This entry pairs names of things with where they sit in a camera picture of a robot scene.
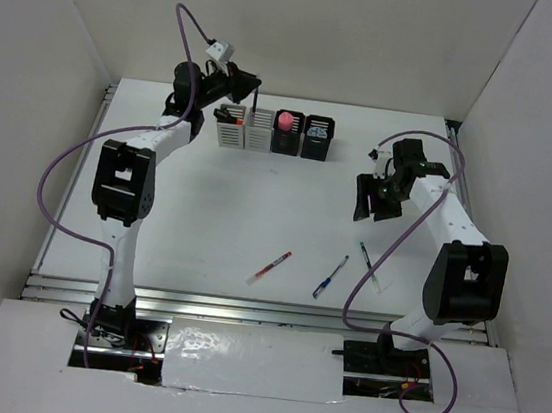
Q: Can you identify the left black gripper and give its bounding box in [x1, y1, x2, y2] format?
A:
[193, 58, 264, 117]

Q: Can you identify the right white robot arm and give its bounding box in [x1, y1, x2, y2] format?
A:
[353, 130, 509, 374]

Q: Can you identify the left white slotted container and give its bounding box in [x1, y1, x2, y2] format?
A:
[216, 104, 247, 150]

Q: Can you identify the pink cap glue bottle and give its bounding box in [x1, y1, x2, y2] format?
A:
[277, 111, 296, 132]

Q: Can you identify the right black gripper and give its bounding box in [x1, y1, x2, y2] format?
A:
[352, 169, 411, 227]

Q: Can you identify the black slotted container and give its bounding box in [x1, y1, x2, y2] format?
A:
[300, 114, 336, 162]
[271, 109, 305, 157]

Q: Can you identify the left black slotted container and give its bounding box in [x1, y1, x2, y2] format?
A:
[271, 109, 305, 157]

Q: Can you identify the red pen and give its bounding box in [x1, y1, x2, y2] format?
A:
[245, 251, 292, 286]

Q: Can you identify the dark purple pen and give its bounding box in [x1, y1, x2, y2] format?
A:
[250, 77, 262, 115]

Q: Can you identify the green pen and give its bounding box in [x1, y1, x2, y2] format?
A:
[359, 241, 383, 295]

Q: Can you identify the orange highlighter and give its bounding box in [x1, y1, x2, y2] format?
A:
[213, 107, 244, 126]

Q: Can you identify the white taped cover panel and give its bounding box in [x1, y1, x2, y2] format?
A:
[161, 317, 344, 404]

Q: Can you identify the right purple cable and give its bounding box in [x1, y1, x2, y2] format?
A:
[331, 124, 491, 413]

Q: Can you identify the right black slotted container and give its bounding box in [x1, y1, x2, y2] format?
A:
[300, 114, 336, 162]

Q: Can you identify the blue pen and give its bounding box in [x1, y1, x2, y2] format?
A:
[311, 255, 349, 300]

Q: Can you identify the blue glue bottle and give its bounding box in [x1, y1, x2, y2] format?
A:
[306, 126, 328, 140]

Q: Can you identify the aluminium frame rail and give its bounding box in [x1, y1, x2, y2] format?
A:
[19, 68, 529, 361]

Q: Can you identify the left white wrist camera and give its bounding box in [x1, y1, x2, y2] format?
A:
[206, 40, 235, 67]

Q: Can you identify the white slotted container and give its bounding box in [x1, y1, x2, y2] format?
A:
[216, 104, 247, 150]
[243, 107, 275, 153]

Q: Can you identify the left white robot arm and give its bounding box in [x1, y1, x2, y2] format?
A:
[87, 61, 262, 348]

